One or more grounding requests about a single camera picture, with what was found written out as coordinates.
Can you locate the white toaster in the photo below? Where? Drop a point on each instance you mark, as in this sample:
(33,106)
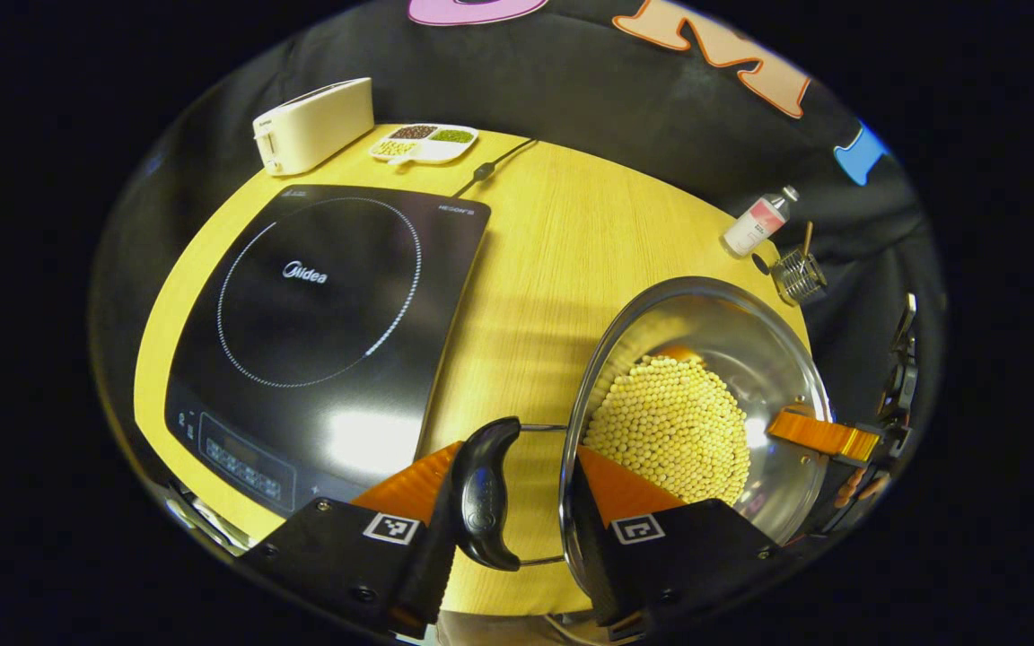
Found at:
(315,126)

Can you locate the clear bottle with pink label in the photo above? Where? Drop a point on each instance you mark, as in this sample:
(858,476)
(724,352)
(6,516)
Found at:
(757,224)

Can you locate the clear glass holder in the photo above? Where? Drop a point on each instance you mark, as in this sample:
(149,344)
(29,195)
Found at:
(798,278)

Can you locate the small black bottle cap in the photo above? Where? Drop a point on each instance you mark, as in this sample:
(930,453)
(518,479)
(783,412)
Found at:
(761,264)

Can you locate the wooden stick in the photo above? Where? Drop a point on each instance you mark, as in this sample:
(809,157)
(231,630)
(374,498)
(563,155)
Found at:
(807,238)

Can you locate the white divided dish of beans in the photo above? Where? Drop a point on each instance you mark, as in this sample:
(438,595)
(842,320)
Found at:
(423,144)

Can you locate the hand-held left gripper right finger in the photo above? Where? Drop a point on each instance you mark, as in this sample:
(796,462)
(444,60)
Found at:
(679,556)

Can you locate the black induction cooktop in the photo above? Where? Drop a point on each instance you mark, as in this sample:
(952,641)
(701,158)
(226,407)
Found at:
(319,296)

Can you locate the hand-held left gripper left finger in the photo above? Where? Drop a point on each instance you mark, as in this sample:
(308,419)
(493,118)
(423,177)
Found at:
(364,565)

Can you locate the pile of yellow beans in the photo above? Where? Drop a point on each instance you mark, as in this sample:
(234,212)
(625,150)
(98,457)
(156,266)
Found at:
(670,426)

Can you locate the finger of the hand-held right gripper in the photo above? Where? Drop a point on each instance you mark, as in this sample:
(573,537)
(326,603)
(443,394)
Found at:
(860,489)
(818,435)

